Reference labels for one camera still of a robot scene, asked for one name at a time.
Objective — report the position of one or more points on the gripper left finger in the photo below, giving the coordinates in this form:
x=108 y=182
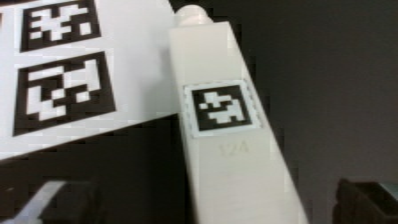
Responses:
x=58 y=205

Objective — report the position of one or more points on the white marker base bracket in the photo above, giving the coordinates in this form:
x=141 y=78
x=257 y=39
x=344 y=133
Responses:
x=86 y=80

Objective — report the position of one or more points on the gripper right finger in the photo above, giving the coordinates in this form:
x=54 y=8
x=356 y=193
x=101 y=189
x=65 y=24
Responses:
x=367 y=203

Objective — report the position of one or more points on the white bracket desk leg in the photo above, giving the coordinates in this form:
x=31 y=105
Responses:
x=243 y=187

